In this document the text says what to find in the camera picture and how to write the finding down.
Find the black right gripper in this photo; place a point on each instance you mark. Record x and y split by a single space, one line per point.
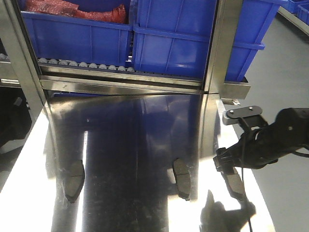
286 135

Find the small blue bins background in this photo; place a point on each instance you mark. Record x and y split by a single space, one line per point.
299 7

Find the red bubble wrap bag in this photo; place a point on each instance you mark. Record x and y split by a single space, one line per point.
66 8

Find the brake pad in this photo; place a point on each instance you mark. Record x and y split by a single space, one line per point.
182 178
234 185
74 181

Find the grey roller conveyor strip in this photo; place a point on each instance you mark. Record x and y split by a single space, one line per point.
73 63

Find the left blue plastic bin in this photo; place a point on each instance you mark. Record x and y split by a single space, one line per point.
81 40

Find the steel roller rack frame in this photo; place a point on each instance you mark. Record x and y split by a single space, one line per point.
23 70

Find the blue plastic bin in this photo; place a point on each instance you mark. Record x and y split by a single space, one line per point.
173 36
81 40

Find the right blue plastic bin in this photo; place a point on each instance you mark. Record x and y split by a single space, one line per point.
173 36

